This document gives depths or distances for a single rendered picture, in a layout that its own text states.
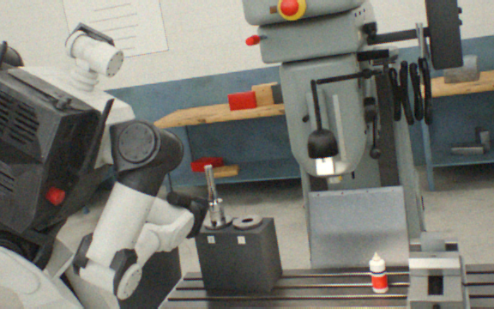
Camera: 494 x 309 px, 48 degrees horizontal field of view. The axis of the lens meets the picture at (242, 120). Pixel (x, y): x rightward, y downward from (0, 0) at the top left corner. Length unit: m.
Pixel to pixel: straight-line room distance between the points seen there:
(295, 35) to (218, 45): 4.65
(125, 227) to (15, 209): 0.22
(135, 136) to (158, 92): 5.21
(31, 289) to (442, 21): 1.25
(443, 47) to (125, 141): 0.95
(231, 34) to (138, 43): 1.09
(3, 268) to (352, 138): 0.87
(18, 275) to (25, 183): 0.27
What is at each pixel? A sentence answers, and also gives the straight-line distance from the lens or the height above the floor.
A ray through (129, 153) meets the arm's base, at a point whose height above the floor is 1.53.
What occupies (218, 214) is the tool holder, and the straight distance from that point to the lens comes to 1.70.
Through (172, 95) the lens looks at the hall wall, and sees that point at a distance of 6.26.
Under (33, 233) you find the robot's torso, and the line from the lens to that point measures 1.33.
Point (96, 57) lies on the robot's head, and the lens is 1.23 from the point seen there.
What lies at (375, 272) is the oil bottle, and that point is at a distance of 1.60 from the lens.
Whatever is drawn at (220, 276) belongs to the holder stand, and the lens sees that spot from 1.74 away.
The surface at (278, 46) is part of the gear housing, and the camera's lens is 1.37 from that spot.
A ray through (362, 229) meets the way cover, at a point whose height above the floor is 1.00.
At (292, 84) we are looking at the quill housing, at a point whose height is 1.57.
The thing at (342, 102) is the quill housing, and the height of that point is 1.51.
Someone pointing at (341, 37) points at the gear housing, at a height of 1.67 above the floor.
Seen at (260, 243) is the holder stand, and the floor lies 1.12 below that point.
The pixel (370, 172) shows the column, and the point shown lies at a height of 1.18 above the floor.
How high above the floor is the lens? 1.76
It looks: 10 degrees down
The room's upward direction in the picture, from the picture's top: 10 degrees counter-clockwise
